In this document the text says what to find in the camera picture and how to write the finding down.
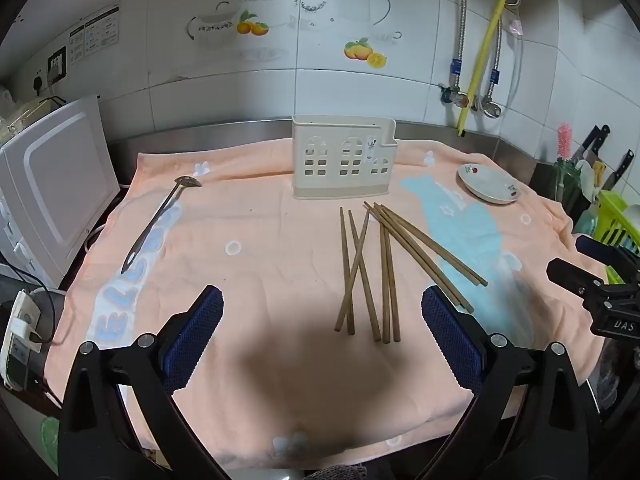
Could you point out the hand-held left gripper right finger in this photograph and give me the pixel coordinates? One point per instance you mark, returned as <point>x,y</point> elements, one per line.
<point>450,340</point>

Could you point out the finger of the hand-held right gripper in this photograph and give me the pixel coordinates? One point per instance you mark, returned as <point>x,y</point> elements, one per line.
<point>600,252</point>
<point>570,275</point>

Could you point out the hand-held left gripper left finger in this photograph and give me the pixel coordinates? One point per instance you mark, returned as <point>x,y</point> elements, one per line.
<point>192,340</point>

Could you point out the pile of wooden chopsticks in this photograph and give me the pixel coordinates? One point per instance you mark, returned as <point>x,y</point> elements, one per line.
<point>384,285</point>

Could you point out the cream plastic utensil holder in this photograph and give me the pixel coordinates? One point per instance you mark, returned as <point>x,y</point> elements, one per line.
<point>345,187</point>

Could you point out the green plastic basket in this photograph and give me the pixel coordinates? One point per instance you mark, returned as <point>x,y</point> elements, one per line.
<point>617,220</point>

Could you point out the dark green utensil cup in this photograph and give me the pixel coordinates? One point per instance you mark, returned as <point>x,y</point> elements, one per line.
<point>567,182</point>

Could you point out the knives in block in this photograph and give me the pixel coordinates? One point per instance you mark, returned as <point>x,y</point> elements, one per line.
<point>595,139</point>

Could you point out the pink bottle brush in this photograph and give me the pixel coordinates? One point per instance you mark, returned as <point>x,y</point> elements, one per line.
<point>564,140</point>

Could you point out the pink printed towel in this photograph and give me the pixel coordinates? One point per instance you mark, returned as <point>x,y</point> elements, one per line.
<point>280,260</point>

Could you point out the white floral dish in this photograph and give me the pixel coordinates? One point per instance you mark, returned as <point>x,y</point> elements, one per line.
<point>489,185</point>

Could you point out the metal slotted spoon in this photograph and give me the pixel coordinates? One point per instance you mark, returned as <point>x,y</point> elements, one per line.
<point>189,181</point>

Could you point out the white power strip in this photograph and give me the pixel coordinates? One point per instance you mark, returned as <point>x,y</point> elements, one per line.
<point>20,330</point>

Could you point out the green cloth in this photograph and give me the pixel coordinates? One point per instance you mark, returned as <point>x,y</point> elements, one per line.
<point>50,440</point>

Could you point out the metal water valve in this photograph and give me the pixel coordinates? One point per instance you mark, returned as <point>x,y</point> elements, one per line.
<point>490,107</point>
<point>457,96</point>

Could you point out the white appliance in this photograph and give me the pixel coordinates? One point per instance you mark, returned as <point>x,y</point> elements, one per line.
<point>55,180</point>

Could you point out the pale plastic container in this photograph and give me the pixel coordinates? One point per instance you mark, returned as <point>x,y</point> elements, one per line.
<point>27,109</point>

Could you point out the white notice sticker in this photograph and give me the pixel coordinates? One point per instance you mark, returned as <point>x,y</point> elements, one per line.
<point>95,32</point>

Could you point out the wall socket with plug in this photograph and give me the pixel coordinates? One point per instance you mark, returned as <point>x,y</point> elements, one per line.
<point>39,85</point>

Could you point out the black wall switch panel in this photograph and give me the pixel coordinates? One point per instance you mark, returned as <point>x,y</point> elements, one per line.
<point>56,65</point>

